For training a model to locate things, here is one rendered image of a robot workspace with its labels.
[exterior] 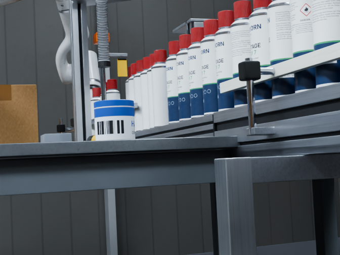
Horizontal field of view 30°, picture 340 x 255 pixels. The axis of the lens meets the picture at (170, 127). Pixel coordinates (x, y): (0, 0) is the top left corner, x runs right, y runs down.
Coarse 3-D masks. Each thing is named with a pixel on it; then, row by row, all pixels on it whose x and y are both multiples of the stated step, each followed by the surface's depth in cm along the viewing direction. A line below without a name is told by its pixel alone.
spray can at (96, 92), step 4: (96, 88) 235; (100, 88) 236; (92, 92) 236; (96, 92) 235; (100, 92) 236; (92, 96) 236; (96, 96) 235; (92, 100) 234; (96, 100) 234; (92, 104) 234; (92, 108) 234; (92, 112) 234; (92, 116) 234; (92, 124) 234; (92, 128) 234; (92, 132) 234
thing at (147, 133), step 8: (184, 120) 135; (192, 120) 131; (200, 120) 127; (208, 120) 123; (152, 128) 156; (160, 128) 150; (168, 128) 145; (176, 128) 140; (184, 128) 137; (192, 128) 131; (200, 128) 127; (208, 128) 123; (216, 128) 121; (136, 136) 170; (144, 136) 165; (152, 136) 156; (160, 136) 151; (168, 136) 145; (176, 136) 142; (184, 136) 137; (192, 136) 131; (200, 136) 127; (208, 136) 123
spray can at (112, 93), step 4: (108, 80) 215; (112, 80) 215; (116, 80) 216; (108, 84) 215; (112, 84) 215; (116, 84) 216; (108, 88) 215; (112, 88) 214; (116, 88) 215; (108, 92) 214; (112, 92) 213; (116, 92) 214; (108, 96) 214; (112, 96) 213; (116, 96) 214
